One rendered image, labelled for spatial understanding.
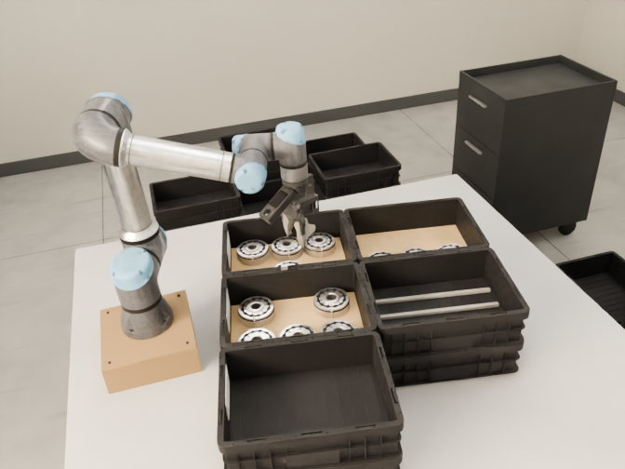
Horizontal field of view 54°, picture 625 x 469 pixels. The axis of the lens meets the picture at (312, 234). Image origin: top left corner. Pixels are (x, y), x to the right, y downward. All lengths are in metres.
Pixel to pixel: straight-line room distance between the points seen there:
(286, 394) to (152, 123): 3.49
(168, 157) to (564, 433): 1.19
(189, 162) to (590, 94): 2.24
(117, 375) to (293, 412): 0.54
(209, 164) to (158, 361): 0.60
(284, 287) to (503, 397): 0.68
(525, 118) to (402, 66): 2.19
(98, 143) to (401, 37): 3.80
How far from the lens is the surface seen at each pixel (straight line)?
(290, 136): 1.62
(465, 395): 1.76
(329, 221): 2.06
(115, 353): 1.85
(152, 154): 1.54
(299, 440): 1.37
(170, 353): 1.79
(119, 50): 4.65
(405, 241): 2.08
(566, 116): 3.28
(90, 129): 1.58
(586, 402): 1.82
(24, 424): 2.93
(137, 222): 1.82
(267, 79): 4.84
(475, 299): 1.86
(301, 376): 1.62
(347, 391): 1.58
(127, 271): 1.75
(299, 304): 1.82
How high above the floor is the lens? 1.99
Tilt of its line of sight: 33 degrees down
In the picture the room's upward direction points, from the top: 4 degrees counter-clockwise
